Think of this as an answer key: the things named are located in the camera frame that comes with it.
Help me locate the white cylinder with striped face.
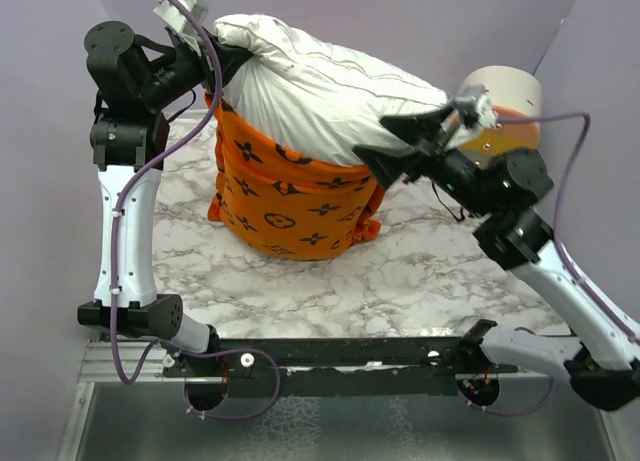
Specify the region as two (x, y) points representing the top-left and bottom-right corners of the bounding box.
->
(459, 65), (542, 165)

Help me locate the aluminium rail frame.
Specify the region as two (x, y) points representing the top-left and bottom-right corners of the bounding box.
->
(55, 111), (617, 461)

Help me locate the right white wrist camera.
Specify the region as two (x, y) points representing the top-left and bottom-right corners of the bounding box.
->
(443, 84), (498, 151)

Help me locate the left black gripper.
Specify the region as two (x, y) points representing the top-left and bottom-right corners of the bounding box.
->
(137, 23), (248, 109)

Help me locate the white pillow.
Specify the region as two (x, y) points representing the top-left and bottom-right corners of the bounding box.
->
(213, 14), (447, 166)

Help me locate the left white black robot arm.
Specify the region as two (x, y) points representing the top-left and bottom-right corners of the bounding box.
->
(77, 21), (252, 376)

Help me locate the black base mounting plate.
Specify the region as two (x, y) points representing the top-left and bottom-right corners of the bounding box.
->
(162, 336), (517, 399)

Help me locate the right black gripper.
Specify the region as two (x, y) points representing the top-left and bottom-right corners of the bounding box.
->
(351, 101), (494, 218)

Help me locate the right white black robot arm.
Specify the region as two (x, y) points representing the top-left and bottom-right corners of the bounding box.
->
(355, 106), (639, 412)

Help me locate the orange patterned fleece pillowcase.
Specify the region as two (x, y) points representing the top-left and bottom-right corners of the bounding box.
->
(207, 101), (385, 261)

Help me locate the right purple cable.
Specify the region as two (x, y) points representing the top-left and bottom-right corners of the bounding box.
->
(464, 112), (640, 417)

